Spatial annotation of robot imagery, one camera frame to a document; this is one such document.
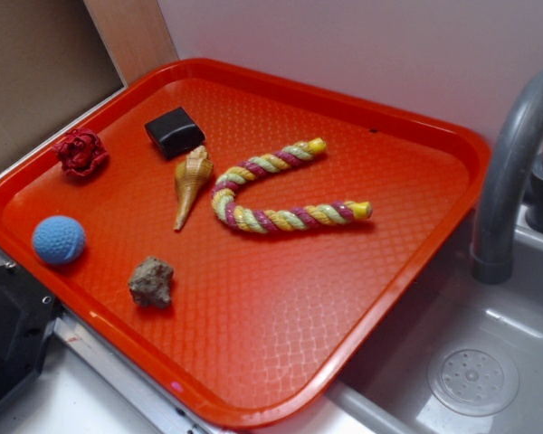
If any multicolour braided rope toy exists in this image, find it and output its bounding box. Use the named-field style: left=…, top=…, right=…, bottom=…
left=211, top=138, right=372, bottom=234

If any grey plastic sink basin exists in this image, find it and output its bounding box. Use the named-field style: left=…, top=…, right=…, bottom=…
left=328, top=220, right=543, bottom=433

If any grey brown rock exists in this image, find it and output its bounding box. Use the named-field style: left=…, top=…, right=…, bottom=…
left=128, top=256, right=174, bottom=309

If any round sink drain cover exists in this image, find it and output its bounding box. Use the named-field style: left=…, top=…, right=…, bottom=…
left=427, top=343, right=519, bottom=417

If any crumpled red paper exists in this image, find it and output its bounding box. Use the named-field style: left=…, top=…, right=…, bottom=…
left=52, top=127, right=110, bottom=177

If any grey curved faucet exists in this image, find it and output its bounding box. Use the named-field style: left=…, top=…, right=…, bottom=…
left=470, top=71, right=543, bottom=284

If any blue dimpled ball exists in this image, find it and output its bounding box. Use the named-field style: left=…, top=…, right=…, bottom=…
left=32, top=215, right=86, bottom=265

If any brown cardboard panel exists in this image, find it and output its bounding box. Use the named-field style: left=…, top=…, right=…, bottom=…
left=0, top=1, right=122, bottom=173

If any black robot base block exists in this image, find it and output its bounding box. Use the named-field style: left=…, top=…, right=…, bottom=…
left=0, top=261, right=61, bottom=409

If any black rectangular block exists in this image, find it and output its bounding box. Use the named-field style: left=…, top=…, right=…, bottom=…
left=145, top=107, right=205, bottom=160

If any orange plastic tray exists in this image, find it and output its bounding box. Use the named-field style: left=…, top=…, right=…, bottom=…
left=0, top=59, right=490, bottom=429

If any tan spiral seashell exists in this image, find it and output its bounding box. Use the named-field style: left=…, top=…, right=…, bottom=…
left=174, top=145, right=214, bottom=231

